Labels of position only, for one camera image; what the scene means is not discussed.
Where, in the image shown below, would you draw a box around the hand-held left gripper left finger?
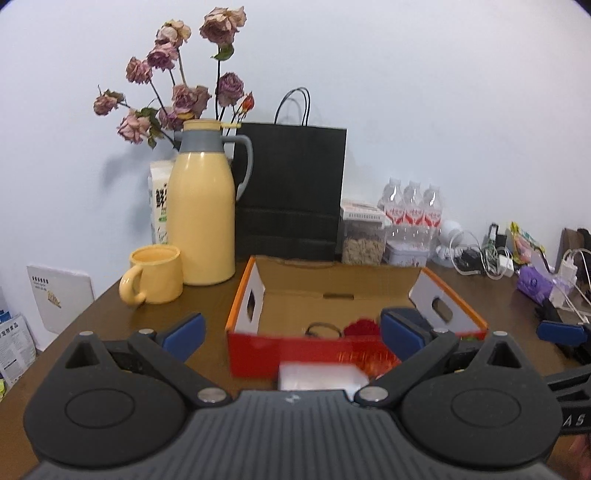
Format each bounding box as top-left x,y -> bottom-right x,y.
64,313 -> 232,408

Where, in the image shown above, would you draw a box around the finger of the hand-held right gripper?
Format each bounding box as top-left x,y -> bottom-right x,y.
536,320 -> 591,346

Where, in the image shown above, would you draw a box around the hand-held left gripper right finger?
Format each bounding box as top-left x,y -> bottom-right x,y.
353,308 -> 525,409

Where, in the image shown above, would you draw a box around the white plastic packet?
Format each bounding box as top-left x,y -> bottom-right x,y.
278,362 -> 370,393

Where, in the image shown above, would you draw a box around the orange cardboard box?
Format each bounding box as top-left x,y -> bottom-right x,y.
225,255 -> 489,380

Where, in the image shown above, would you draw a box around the red fabric flower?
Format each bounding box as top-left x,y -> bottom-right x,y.
342,318 -> 384,339

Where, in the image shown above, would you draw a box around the purple device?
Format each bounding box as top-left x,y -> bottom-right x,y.
516,264 -> 576,306

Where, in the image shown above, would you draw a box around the yellow ceramic mug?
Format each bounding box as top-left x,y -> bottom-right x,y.
119,245 -> 184,306

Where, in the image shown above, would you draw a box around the printed tin box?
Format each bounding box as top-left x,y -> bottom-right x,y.
384,240 -> 433,269

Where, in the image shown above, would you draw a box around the yellow pink snack packet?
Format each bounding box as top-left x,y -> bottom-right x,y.
509,222 -> 546,267

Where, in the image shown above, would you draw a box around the clear seed container white lid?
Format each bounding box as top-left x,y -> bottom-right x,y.
340,199 -> 388,267

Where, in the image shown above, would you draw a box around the white astronaut figure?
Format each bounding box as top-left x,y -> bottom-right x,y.
434,220 -> 465,268

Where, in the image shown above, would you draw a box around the yellow thermos jug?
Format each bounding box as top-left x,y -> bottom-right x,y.
166,119 -> 254,287

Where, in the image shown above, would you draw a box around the white drink carton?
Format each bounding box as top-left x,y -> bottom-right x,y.
148,161 -> 179,245

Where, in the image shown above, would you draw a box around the white flat box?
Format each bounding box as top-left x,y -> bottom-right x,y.
26,264 -> 96,334

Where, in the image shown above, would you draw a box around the blue white booklet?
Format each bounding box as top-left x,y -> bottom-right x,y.
0,311 -> 37,389

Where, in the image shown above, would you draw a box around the black paper bag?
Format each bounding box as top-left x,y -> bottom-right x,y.
231,87 -> 348,262

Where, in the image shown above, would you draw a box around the dried pink rose bouquet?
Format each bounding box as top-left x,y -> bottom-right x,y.
93,6 -> 256,151

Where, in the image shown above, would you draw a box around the white charger with cable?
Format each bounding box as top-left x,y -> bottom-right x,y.
553,248 -> 591,325

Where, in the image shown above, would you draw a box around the tangle of white cables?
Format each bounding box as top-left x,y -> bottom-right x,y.
454,230 -> 516,280

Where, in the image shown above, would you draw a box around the black hair tie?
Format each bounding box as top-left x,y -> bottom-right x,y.
304,323 -> 343,339

